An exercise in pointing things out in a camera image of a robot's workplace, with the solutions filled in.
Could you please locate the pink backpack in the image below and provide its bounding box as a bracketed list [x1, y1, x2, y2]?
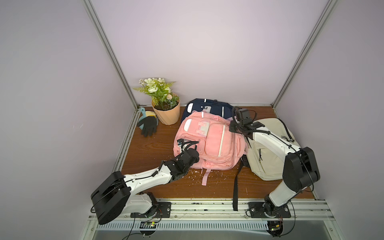
[173, 112, 248, 186]

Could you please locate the cream canvas backpack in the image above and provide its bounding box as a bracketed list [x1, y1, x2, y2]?
[232, 117, 304, 212]

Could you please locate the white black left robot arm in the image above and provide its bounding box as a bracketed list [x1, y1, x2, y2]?
[91, 139, 199, 225]

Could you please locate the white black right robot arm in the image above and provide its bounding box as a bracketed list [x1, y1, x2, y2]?
[230, 107, 321, 218]

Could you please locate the navy blue backpack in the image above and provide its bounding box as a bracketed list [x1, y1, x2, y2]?
[181, 99, 233, 122]

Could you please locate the terracotta flower pot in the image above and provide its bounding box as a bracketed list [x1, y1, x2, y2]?
[151, 93, 181, 126]

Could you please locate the black work glove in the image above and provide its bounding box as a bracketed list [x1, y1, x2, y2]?
[137, 116, 158, 137]

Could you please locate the yellow sponge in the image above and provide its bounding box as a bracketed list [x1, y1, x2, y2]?
[146, 111, 157, 117]

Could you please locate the green white artificial plant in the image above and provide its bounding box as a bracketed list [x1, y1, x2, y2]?
[134, 78, 180, 111]

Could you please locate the left corner aluminium profile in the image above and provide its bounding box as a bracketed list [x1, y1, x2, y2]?
[83, 0, 139, 109]

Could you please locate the corner aluminium profile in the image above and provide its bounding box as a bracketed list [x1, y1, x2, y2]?
[271, 0, 339, 110]
[83, 0, 139, 109]

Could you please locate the right corner aluminium profile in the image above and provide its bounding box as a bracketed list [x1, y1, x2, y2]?
[271, 0, 339, 110]

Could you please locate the aluminium mounting rail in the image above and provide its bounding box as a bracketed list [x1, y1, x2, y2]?
[155, 198, 335, 221]

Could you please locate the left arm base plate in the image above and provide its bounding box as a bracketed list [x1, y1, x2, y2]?
[130, 202, 172, 219]

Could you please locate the left circuit board with cable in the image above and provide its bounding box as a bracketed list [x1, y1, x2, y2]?
[123, 220, 161, 240]

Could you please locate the circuit board with cable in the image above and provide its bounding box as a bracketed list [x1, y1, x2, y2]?
[267, 221, 296, 238]
[123, 220, 161, 240]

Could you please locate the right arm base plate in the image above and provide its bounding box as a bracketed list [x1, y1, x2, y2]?
[247, 202, 292, 219]

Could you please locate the right circuit board with cable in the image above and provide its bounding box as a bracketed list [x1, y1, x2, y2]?
[267, 221, 296, 238]

